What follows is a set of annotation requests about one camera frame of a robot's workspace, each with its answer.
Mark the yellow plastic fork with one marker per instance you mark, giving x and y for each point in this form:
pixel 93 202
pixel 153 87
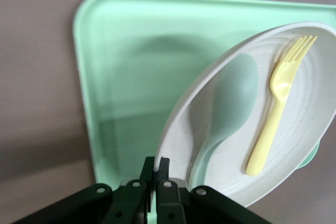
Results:
pixel 265 140

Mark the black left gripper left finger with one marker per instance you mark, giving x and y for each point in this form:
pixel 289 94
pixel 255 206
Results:
pixel 131 203

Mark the mint green plastic spoon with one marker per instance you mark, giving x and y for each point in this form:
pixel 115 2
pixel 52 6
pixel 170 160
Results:
pixel 231 98

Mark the white round plate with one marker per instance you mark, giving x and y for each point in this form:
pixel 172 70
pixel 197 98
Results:
pixel 302 129

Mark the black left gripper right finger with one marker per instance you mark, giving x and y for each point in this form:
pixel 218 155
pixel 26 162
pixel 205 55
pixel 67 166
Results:
pixel 170 203

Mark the light green rectangular tray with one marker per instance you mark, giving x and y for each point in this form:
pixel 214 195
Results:
pixel 131 77

